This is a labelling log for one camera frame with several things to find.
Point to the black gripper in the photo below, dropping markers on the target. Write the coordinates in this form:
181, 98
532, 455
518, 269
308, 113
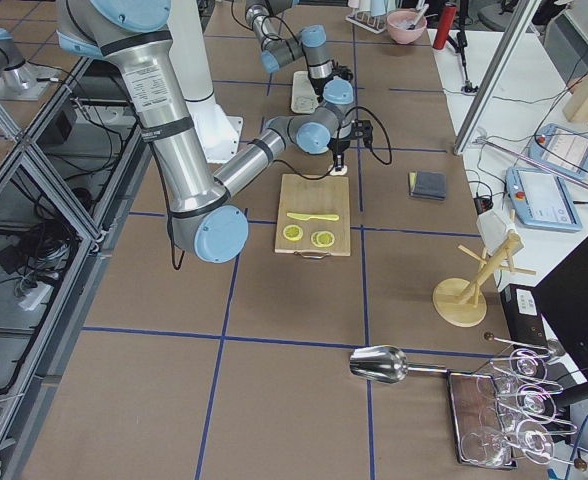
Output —
340, 149

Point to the wine glass rack tray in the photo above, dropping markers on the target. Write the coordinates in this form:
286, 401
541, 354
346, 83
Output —
506, 410

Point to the yellow sponge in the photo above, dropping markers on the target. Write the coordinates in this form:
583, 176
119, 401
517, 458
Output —
412, 176

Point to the pink mixing bowl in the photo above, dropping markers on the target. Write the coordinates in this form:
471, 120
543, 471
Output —
402, 27

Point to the white steamed bun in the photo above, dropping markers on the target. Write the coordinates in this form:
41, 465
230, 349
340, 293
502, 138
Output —
339, 171

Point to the blue teach pendant near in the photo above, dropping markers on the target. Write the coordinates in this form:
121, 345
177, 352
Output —
541, 200

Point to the red bottle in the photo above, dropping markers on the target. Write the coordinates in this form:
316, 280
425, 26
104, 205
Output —
445, 24

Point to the yellow plastic knife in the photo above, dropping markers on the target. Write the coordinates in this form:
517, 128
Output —
308, 217

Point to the white plastic tray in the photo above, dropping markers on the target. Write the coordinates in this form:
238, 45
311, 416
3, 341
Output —
306, 94

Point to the blue teach pendant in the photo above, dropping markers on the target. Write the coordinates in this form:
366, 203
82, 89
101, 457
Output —
541, 200
563, 150

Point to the aluminium frame post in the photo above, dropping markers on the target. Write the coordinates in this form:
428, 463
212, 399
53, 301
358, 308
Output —
515, 30

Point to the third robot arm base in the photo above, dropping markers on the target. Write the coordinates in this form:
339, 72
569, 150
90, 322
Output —
18, 79

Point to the wooden mug tree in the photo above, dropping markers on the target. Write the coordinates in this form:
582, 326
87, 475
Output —
460, 302

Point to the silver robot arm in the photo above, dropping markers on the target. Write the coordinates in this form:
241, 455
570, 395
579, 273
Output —
159, 50
277, 52

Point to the bamboo cutting board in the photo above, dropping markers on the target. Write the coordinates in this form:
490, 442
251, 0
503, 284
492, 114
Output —
329, 195

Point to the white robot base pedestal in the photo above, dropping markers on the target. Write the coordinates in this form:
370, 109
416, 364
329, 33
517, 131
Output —
219, 134

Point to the white wire cup rack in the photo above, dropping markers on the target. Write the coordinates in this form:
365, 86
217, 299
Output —
364, 20

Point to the blue teach pendant far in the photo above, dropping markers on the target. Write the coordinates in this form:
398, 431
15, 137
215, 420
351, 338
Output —
563, 150

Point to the black computer monitor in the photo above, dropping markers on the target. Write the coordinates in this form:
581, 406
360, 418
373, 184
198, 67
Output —
562, 298

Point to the metal scoop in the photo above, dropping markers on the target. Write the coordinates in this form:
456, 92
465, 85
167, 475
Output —
387, 364

